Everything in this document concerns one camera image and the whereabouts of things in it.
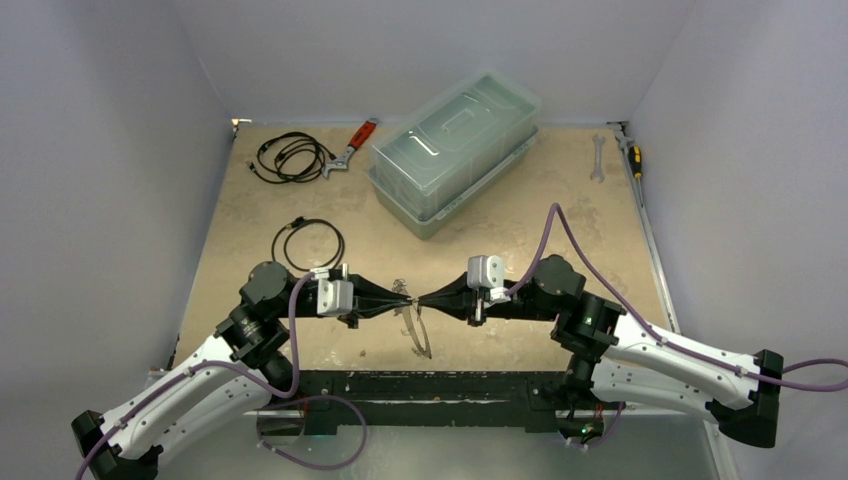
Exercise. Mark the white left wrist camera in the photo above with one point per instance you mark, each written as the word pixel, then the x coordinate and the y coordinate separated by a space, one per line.
pixel 335 291

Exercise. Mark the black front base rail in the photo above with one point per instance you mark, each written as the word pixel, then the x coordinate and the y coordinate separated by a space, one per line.
pixel 536 401

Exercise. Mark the clear plastic storage box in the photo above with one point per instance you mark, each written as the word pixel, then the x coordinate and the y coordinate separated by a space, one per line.
pixel 448 151

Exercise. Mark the yellow black screwdriver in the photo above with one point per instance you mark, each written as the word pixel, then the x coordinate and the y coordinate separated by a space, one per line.
pixel 635 162

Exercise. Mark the red handled adjustable wrench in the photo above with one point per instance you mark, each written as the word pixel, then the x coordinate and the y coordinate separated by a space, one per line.
pixel 341 163

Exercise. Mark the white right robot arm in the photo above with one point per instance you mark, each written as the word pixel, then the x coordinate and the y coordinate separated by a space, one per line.
pixel 614 359

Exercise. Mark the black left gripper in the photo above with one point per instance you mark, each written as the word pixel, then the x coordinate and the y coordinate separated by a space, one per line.
pixel 367 297

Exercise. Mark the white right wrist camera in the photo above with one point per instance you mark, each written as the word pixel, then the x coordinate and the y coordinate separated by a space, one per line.
pixel 485 277

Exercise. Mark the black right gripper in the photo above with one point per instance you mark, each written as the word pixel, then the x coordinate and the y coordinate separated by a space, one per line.
pixel 474 301

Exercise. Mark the silver open end spanner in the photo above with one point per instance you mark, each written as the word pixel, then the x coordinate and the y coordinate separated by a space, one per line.
pixel 597 173

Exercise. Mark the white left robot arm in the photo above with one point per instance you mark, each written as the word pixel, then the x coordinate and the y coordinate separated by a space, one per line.
pixel 255 345

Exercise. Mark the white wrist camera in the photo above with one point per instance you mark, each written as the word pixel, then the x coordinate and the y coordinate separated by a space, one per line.
pixel 485 277
pixel 335 291

